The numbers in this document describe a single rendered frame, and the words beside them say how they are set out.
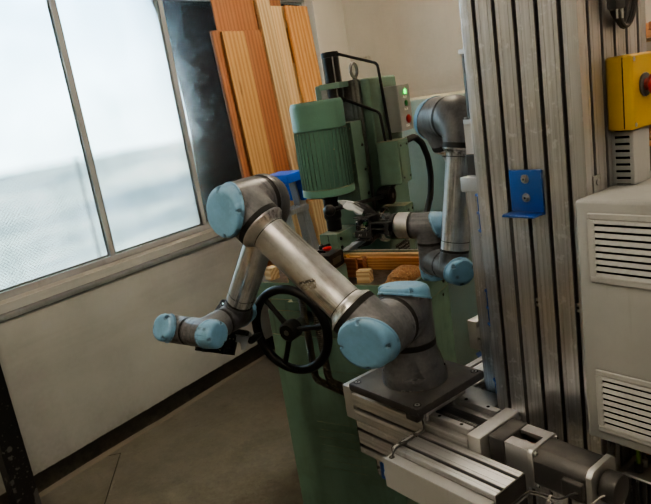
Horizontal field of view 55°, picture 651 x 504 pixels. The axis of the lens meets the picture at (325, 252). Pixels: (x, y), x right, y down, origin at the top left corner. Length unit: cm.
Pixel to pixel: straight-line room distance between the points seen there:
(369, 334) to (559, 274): 39
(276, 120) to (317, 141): 184
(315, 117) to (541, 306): 99
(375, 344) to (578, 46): 65
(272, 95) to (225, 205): 252
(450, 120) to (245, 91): 216
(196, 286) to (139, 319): 40
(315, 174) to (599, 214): 108
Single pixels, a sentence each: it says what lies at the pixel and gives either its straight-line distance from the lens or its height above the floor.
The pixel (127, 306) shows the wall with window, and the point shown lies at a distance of 323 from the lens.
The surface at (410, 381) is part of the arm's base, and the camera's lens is 142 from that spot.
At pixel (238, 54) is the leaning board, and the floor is 178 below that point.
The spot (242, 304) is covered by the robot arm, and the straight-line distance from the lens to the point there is 168.
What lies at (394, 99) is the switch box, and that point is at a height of 143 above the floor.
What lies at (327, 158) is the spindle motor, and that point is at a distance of 202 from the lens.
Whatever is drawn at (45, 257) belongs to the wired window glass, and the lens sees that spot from 307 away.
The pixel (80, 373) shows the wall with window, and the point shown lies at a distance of 314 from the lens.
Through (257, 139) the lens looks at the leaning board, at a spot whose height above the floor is 131.
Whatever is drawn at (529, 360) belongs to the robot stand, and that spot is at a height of 87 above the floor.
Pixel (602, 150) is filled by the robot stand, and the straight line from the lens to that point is 128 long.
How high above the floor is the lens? 147
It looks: 13 degrees down
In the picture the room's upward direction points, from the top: 9 degrees counter-clockwise
